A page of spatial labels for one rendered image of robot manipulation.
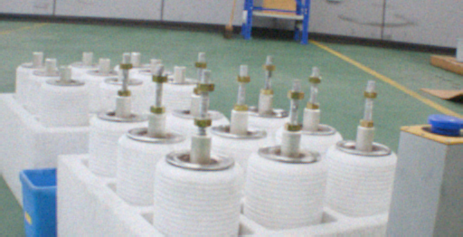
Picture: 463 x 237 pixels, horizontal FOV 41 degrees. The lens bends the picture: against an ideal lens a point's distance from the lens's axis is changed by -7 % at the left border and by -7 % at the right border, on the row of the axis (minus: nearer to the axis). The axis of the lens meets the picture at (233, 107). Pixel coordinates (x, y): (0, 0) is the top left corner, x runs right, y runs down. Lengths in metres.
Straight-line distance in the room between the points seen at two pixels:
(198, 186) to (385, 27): 6.65
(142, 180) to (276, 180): 0.16
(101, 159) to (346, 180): 0.33
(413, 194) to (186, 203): 0.24
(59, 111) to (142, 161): 0.42
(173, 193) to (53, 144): 0.50
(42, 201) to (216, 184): 0.42
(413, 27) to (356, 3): 0.72
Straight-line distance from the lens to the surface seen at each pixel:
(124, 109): 0.91
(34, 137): 1.14
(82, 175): 0.89
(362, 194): 0.82
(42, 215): 1.04
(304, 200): 0.75
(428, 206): 0.67
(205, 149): 0.70
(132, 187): 0.80
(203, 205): 0.68
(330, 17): 7.12
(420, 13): 7.39
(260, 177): 0.75
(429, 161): 0.66
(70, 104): 1.17
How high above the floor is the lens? 0.43
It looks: 10 degrees down
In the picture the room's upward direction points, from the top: 5 degrees clockwise
